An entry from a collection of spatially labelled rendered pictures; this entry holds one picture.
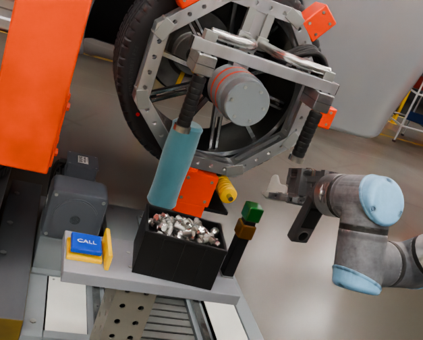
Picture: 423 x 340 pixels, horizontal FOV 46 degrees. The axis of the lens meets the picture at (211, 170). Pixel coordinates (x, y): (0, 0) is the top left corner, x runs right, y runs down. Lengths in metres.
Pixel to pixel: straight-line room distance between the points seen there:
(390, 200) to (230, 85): 0.59
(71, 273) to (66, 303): 0.52
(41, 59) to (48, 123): 0.16
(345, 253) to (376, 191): 0.13
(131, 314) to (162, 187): 0.37
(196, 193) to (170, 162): 0.23
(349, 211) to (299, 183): 0.19
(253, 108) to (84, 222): 0.63
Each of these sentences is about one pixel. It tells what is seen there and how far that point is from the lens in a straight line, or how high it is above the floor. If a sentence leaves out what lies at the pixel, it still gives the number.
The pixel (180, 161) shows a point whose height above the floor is 0.64.
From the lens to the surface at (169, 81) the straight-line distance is 1.94.
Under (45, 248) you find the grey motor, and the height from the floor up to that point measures 0.17.
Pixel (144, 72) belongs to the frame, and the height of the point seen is 0.82.
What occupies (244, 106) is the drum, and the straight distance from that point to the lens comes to 1.35.
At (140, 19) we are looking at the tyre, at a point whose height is 0.95.
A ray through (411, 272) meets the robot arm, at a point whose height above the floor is 0.74.
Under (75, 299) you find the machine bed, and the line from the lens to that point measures 1.68.
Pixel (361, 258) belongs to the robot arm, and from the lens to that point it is 0.95.
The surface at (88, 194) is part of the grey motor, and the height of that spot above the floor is 0.40.
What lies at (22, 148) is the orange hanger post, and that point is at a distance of 1.33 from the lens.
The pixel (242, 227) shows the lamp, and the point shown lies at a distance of 1.23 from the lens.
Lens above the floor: 1.10
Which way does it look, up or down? 19 degrees down
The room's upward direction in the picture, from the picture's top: 21 degrees clockwise
